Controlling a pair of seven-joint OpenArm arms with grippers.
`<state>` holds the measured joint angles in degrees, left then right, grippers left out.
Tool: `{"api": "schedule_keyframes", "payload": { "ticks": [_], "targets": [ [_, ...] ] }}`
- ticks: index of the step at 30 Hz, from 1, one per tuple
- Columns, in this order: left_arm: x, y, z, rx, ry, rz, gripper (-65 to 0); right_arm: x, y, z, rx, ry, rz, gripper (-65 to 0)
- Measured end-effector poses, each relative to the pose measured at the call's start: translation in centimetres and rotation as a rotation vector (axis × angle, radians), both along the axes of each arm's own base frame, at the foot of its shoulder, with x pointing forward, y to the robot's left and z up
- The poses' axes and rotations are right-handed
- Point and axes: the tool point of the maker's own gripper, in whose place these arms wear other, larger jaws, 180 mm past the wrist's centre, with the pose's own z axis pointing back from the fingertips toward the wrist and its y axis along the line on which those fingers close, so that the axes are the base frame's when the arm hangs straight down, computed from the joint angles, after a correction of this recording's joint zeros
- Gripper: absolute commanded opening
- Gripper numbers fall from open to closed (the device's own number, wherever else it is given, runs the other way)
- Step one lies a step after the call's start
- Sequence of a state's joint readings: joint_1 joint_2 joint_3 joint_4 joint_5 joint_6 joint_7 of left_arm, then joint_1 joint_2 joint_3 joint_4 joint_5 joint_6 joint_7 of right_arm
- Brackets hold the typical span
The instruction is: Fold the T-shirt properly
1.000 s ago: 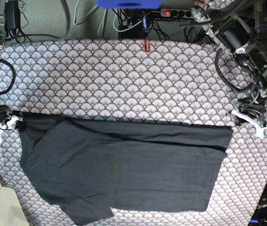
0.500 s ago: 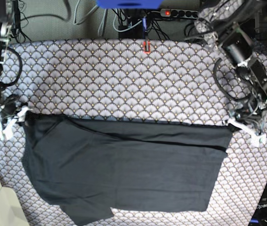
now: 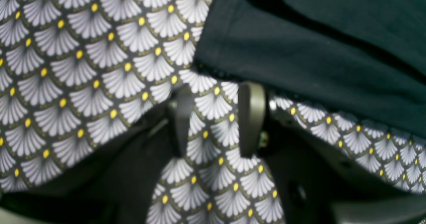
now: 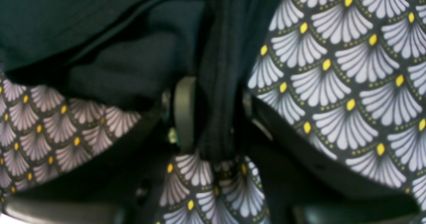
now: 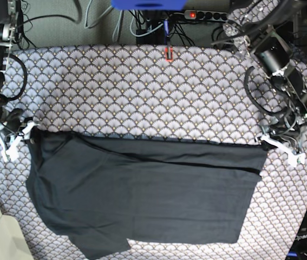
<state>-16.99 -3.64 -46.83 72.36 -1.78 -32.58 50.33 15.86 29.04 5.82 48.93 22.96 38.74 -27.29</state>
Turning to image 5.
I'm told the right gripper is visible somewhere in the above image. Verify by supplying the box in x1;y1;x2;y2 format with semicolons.
0;107;33;130

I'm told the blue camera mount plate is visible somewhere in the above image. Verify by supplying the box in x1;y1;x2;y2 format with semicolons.
111;0;186;10

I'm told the red table clamp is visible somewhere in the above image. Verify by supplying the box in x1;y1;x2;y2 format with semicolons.
165;46;173;62

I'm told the black power strip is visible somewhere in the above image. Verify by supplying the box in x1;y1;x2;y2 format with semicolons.
184;10;227;22

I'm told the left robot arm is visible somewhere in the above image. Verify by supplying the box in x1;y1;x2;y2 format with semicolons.
211;1;307;155

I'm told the dark grey T-shirt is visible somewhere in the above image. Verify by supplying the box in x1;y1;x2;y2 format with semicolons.
26;129;267;259

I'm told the fan-patterned tablecloth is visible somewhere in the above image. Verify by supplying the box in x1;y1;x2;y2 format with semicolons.
8;45;307;259

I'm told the white camera bracket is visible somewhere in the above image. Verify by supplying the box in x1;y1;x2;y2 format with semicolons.
0;120;38;163
256;134;306;167

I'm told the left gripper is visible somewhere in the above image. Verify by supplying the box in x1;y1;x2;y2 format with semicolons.
260;108;307;152

